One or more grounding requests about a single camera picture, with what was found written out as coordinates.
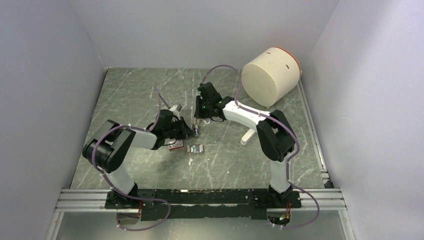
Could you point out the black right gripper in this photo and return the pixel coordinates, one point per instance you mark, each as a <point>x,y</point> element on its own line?
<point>199,113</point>

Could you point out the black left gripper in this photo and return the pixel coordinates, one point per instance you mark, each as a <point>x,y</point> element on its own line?
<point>185,131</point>

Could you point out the beige stapler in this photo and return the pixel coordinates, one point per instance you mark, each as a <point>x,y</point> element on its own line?
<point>196,130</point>

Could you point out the red staple box sleeve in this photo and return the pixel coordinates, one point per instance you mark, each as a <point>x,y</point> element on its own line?
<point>178,144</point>

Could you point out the staple box tray with staples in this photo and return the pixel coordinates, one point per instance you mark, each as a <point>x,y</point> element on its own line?
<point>195,149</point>

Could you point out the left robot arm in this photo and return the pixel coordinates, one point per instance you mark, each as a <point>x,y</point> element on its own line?
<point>108,147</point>

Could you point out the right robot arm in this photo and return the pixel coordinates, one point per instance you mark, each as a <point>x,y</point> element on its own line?
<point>276,137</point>

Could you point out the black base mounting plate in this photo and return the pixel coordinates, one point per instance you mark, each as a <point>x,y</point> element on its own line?
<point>250,203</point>

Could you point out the cream cylindrical container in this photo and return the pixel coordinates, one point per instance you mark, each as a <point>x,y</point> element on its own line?
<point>270,76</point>

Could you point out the aluminium frame rail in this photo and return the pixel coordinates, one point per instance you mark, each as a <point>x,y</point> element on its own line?
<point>94,200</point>

